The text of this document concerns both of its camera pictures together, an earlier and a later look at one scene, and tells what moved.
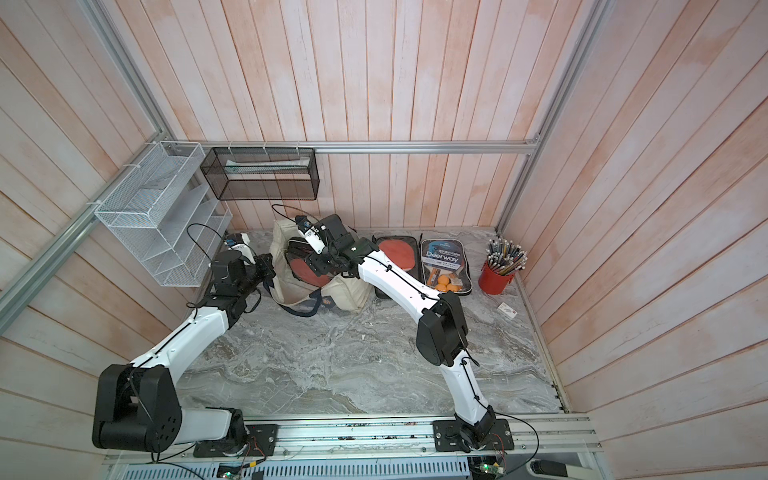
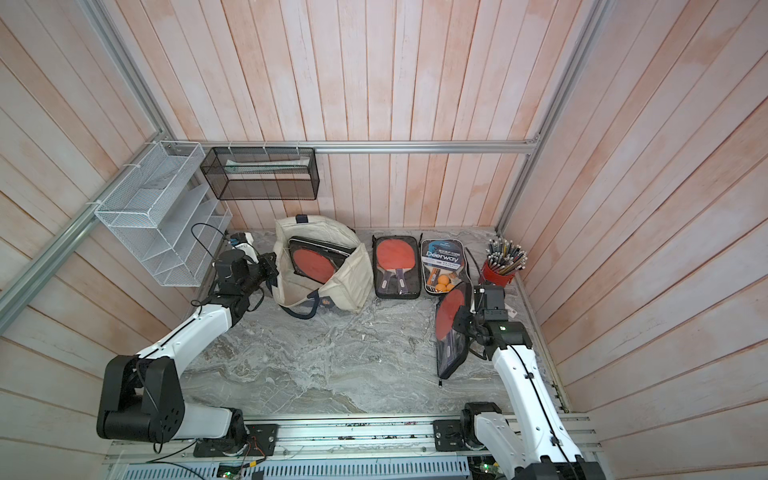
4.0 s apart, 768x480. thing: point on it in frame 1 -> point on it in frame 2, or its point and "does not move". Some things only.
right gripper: (316, 265) -> (460, 323)
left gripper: (265, 262) does not move
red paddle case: (402, 250) does not move
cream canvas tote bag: (349, 292) does not move
